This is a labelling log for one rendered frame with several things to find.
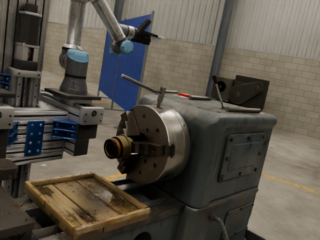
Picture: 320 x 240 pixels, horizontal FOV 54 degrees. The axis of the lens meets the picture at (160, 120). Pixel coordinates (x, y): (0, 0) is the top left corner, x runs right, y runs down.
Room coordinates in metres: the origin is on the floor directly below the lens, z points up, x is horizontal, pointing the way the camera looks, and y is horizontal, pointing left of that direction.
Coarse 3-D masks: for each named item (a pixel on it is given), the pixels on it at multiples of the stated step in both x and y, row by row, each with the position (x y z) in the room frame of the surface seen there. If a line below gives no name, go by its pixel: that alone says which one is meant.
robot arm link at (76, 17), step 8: (72, 0) 1.81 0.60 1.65; (80, 0) 1.80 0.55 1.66; (72, 8) 1.80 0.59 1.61; (80, 8) 1.81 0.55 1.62; (72, 16) 1.80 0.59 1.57; (80, 16) 1.81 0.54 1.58; (72, 24) 1.80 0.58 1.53; (80, 24) 1.82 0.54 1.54; (72, 32) 1.80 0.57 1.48; (80, 32) 1.83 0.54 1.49; (72, 40) 1.80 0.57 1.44; (80, 40) 1.84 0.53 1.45; (64, 48) 1.79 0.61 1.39; (72, 48) 1.79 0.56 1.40; (80, 48) 1.83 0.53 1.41; (64, 56) 1.76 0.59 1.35
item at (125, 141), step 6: (114, 138) 1.10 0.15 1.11; (120, 138) 1.10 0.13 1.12; (126, 138) 1.12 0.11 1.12; (108, 144) 1.12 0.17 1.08; (114, 144) 1.07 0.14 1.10; (120, 144) 1.09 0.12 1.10; (126, 144) 1.10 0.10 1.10; (108, 150) 1.12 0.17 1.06; (114, 150) 1.07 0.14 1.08; (120, 150) 1.08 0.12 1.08; (126, 150) 1.09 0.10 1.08; (108, 156) 1.09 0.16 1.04; (114, 156) 1.07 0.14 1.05; (120, 156) 1.09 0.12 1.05; (126, 156) 1.11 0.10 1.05
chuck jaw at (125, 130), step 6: (132, 108) 1.25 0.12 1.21; (126, 114) 1.21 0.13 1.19; (132, 114) 1.23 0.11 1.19; (126, 120) 1.21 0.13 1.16; (132, 120) 1.21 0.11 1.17; (120, 126) 1.20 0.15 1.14; (126, 126) 1.17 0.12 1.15; (132, 126) 1.20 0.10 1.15; (120, 132) 1.16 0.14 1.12; (126, 132) 1.16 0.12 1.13; (132, 132) 1.18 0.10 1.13; (138, 132) 1.20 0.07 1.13; (132, 138) 1.21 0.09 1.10
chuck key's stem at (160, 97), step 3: (162, 87) 1.20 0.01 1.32; (165, 87) 1.21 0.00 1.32; (162, 90) 1.20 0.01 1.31; (159, 93) 1.21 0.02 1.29; (162, 93) 1.20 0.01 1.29; (159, 96) 1.21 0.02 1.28; (162, 96) 1.21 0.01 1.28; (159, 99) 1.21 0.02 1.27; (162, 99) 1.21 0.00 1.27; (159, 102) 1.21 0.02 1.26; (159, 105) 1.21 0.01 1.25
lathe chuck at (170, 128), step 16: (144, 112) 1.20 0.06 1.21; (160, 112) 1.17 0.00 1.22; (144, 128) 1.19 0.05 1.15; (160, 128) 1.13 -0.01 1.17; (176, 128) 1.16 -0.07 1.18; (176, 144) 1.12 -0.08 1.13; (144, 160) 1.17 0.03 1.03; (160, 160) 1.11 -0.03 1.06; (176, 160) 1.13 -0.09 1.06; (128, 176) 1.22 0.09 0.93; (144, 176) 1.16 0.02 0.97; (160, 176) 1.11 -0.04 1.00
